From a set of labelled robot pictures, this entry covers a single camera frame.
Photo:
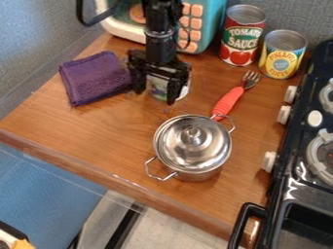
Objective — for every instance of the green and white can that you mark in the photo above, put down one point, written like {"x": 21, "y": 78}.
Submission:
{"x": 158, "y": 87}

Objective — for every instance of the toy stove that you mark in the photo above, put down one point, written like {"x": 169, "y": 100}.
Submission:
{"x": 303, "y": 168}

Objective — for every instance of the yellow pineapple can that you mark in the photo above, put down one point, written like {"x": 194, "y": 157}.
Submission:
{"x": 282, "y": 55}

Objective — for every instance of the purple cloth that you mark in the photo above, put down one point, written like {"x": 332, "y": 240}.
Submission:
{"x": 93, "y": 78}

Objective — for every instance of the silver pot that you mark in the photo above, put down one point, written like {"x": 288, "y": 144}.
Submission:
{"x": 195, "y": 175}

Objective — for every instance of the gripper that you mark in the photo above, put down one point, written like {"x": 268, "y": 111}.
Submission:
{"x": 173, "y": 68}

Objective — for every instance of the red tomato can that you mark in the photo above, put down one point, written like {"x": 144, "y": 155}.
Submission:
{"x": 240, "y": 37}

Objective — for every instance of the silver lid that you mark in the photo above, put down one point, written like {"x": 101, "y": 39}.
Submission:
{"x": 193, "y": 142}

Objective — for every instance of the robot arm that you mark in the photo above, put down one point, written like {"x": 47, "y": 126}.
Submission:
{"x": 160, "y": 39}

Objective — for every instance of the toy microwave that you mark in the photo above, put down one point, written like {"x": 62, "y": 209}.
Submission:
{"x": 203, "y": 22}

